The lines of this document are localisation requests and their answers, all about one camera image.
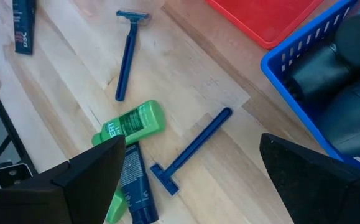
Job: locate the blue disposable razor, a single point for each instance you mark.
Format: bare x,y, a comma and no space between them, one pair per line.
195,146
127,62

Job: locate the black aluminium rig frame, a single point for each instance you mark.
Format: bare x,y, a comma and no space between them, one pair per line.
2,111

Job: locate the blue plastic basket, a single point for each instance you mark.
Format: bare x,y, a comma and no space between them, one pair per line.
271,60

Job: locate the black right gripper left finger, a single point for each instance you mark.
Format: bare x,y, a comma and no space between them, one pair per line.
99,180

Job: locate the small black camera box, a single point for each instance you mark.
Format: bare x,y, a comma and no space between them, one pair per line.
11,175

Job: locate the dark grey body wash bottle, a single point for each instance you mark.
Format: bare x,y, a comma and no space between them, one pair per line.
353,121
358,40
319,76

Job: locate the red plastic basket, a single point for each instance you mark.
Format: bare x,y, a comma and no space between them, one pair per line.
260,18

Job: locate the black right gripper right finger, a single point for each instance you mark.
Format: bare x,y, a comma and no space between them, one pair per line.
316,193

